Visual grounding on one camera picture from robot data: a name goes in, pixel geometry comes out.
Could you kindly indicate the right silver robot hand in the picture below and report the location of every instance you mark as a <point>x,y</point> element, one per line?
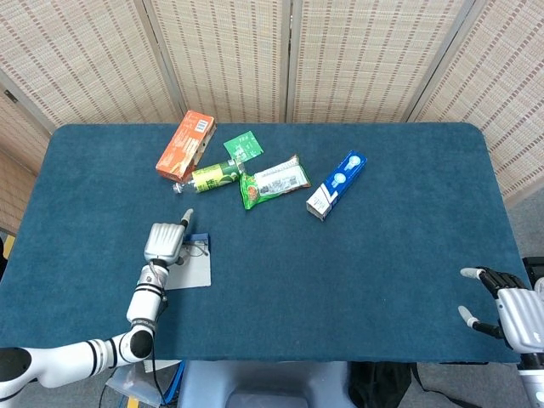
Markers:
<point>523,316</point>

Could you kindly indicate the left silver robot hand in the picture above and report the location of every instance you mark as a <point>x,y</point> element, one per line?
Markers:
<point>163,242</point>

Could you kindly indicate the thin-framed eyeglasses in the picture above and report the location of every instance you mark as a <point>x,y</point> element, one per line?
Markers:
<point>196,251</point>

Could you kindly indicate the blue glasses case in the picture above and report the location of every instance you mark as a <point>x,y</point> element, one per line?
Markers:
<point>193,274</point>

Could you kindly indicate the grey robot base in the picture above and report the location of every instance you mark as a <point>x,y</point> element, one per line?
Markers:
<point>263,382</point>

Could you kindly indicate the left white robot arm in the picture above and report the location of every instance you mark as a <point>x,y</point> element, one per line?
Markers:
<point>144,302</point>

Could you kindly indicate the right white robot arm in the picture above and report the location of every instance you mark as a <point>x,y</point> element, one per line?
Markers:
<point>533,380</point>

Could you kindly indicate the black plastic tray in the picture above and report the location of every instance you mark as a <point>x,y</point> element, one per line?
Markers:
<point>533,265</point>

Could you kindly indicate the orange carton box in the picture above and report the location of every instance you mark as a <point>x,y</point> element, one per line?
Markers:
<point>183,144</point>

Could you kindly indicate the blue light bulb box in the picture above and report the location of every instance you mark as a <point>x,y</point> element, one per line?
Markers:
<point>336,185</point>

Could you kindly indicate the green tea bottle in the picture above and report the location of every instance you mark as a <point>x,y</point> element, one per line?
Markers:
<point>212,176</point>

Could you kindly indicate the white paper sheet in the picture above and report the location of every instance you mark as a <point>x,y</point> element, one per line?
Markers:
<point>163,365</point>

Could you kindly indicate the green snack bag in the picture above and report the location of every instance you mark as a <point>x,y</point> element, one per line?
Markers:
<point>272,183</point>

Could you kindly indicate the small green sachet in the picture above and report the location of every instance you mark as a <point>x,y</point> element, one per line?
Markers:
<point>243,145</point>

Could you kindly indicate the clear plastic bag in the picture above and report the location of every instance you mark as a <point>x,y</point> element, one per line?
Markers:
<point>132,384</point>

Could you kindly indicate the black bag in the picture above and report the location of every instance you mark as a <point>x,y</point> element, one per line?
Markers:
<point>378,382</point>

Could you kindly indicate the blue table cloth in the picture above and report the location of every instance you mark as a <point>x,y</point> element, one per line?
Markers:
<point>340,276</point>

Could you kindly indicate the woven bamboo folding screen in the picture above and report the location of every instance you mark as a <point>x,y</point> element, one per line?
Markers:
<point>229,55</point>

